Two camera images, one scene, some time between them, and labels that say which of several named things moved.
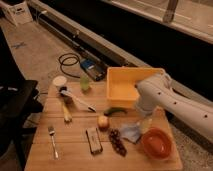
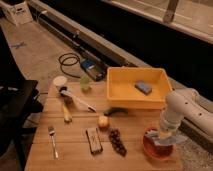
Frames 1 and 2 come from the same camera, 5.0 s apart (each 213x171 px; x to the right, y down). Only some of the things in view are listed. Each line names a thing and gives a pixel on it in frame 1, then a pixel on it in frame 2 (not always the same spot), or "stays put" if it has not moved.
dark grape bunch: x=115 y=140 stays put
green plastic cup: x=84 y=82 stays put
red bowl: x=158 y=144 stays put
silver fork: x=51 y=131 stays put
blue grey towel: x=130 y=132 → x=155 y=136
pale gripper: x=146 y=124 → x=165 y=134
